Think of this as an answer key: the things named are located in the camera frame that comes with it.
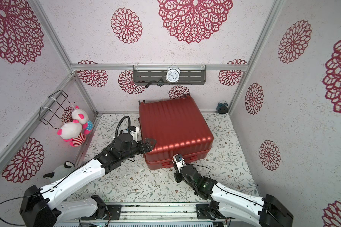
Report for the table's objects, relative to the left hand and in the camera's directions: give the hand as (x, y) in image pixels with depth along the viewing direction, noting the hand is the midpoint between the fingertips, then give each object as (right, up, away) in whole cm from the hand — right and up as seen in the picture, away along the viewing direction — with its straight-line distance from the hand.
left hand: (152, 144), depth 77 cm
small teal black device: (+53, +25, +40) cm, 71 cm away
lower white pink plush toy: (-49, +7, +7) cm, 50 cm away
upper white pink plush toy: (-49, +17, +15) cm, 54 cm away
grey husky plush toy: (-43, -12, -9) cm, 45 cm away
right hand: (+11, -12, +3) cm, 17 cm away
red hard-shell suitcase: (+15, +9, +5) cm, 18 cm away
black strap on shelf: (+3, +39, +16) cm, 42 cm away
